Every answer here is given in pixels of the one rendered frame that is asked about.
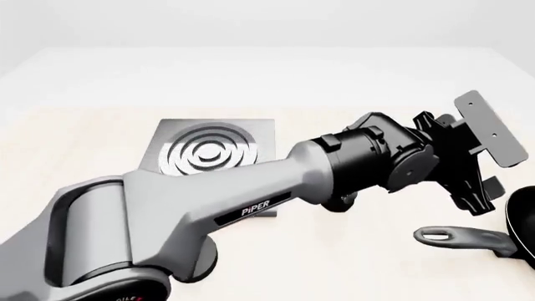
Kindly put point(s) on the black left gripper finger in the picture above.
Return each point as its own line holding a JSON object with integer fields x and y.
{"x": 447, "y": 120}
{"x": 493, "y": 189}

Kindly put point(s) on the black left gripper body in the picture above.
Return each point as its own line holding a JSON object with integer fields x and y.
{"x": 455, "y": 166}

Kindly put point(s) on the silver-grey left robot arm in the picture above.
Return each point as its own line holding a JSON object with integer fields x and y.
{"x": 209, "y": 191}

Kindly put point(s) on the black frying pan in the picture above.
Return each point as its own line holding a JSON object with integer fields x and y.
{"x": 460, "y": 239}

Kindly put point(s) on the flat stove plate with rings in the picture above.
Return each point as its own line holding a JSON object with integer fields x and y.
{"x": 261, "y": 135}

